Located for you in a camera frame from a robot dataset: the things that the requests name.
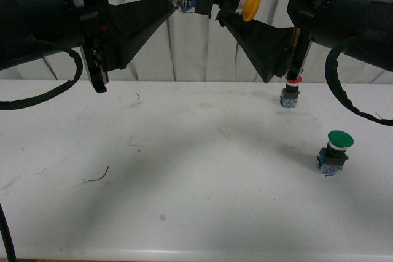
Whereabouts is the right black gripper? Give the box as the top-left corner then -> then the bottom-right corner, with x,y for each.
216,0 -> 331,83

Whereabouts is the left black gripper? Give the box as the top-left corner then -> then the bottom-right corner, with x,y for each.
72,0 -> 174,93

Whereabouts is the red push button switch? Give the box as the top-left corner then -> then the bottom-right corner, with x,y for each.
280,76 -> 303,109

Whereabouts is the right black sleeved cable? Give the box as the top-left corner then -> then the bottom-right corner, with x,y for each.
324,35 -> 393,127

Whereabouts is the black sleeved cable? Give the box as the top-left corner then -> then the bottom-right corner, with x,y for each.
0,39 -> 84,111
324,35 -> 393,127

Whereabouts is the green push button switch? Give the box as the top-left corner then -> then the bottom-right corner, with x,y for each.
317,130 -> 354,176

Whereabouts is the left black sleeved cable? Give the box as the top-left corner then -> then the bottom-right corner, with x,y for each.
0,39 -> 84,111

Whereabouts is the curved black wire scrap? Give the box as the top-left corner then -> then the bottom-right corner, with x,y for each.
83,166 -> 110,183

